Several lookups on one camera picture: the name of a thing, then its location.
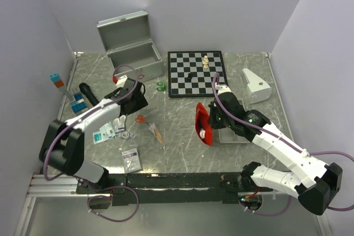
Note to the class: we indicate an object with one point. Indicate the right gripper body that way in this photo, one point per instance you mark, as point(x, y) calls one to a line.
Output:
point(218, 120)

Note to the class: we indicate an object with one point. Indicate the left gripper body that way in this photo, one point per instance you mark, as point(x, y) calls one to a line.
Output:
point(140, 103)

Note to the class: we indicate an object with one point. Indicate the orange handled scissors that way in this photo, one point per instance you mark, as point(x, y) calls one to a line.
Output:
point(141, 119)

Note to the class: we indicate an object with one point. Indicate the red first aid kit pouch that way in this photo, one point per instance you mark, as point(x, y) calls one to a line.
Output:
point(203, 115)

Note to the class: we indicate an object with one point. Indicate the white gauze roll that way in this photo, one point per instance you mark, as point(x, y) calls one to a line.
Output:
point(202, 133)

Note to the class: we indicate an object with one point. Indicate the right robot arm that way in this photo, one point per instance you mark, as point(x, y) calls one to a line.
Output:
point(313, 182)

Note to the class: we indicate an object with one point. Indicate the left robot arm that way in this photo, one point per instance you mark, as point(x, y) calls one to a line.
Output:
point(63, 147)

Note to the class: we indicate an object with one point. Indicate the grey plastic tray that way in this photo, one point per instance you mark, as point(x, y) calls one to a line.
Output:
point(228, 136)

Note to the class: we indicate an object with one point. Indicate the white bandage packet right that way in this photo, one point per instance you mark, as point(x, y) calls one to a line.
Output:
point(121, 122)

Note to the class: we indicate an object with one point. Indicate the white bandage packet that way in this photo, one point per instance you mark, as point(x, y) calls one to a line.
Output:
point(115, 125)
point(121, 122)

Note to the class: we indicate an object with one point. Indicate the white bandage packet left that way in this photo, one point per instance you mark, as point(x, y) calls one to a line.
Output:
point(115, 125)

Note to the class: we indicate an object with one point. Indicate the bag of cotton swabs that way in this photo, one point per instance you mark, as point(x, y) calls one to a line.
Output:
point(156, 133)

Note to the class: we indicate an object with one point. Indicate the green plastic clip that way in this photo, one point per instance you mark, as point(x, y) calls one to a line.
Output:
point(160, 86)

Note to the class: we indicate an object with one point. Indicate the medical tape roll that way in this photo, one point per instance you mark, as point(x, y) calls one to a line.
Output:
point(125, 135)

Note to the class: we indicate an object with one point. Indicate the teal striped wipe packet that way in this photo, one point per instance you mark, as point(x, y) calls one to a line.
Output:
point(106, 132)

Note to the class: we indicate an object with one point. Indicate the white plastic wedge housing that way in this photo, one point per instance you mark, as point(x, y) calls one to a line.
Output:
point(257, 89)

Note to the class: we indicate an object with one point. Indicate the black grey chessboard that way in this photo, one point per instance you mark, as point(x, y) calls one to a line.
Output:
point(181, 63)

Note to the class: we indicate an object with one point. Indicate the cream chess piece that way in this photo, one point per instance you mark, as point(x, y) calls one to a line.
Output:
point(205, 65)
point(205, 60)

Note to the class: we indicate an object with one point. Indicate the toy brick tower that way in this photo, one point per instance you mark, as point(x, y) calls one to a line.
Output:
point(75, 98)

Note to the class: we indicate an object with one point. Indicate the white gauze pad packet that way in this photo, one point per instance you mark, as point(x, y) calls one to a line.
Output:
point(131, 161)

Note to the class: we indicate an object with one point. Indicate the open metal first aid case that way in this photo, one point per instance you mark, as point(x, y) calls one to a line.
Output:
point(128, 41)

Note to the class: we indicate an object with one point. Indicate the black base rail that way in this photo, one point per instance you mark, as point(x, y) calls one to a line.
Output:
point(124, 189)

